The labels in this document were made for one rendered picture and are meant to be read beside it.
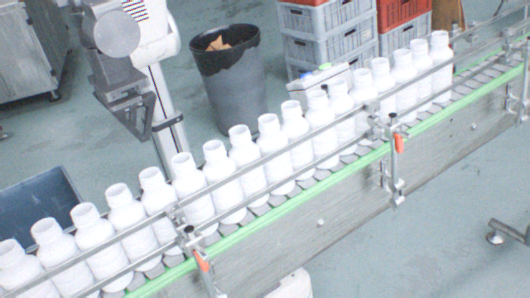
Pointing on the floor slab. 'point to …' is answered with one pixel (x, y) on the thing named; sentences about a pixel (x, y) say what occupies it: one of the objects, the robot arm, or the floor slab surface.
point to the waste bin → (233, 75)
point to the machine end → (31, 49)
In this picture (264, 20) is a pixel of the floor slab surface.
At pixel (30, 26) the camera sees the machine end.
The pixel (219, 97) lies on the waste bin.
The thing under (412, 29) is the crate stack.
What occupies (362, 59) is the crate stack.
